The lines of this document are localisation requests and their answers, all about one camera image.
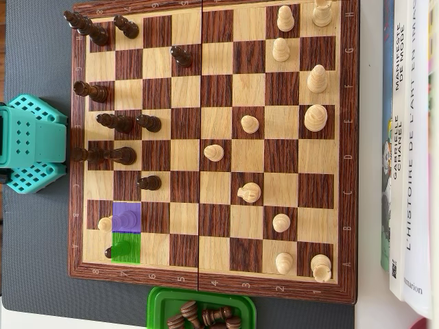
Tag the dark wooden queen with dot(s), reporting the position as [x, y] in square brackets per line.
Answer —
[121, 123]

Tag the dark wooden rook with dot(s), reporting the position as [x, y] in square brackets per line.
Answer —
[92, 155]
[97, 92]

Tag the green plastic container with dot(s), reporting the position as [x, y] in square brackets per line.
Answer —
[157, 308]

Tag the dark wooden pawn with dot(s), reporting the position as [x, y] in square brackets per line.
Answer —
[128, 29]
[183, 58]
[120, 249]
[151, 183]
[151, 123]

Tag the light wooden rook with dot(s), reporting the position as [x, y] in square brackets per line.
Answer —
[321, 269]
[322, 15]

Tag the light wooden pawn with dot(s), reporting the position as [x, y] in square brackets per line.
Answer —
[214, 153]
[284, 263]
[281, 51]
[249, 124]
[281, 222]
[285, 20]

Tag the dark wooden king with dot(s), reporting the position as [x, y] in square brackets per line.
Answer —
[99, 34]

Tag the white Gabrielle Chanel book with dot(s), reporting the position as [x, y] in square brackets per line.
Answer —
[398, 205]

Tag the light wooden queen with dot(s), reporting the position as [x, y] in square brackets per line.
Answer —
[104, 224]

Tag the wooden chessboard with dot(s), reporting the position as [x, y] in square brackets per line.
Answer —
[219, 103]

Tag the dark wooden knight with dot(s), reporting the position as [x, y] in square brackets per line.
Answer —
[125, 156]

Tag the grey table mat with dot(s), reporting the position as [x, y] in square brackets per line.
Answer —
[34, 240]

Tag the light wooden bishop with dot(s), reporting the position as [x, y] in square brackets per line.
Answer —
[317, 80]

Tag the clear jug with red liquid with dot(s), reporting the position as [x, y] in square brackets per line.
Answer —
[428, 323]

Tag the white art history book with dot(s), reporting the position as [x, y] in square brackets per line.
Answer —
[418, 171]

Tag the light wooden knight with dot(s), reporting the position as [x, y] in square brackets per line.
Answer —
[250, 193]

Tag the blue illustrated book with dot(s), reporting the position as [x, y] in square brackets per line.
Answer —
[385, 171]

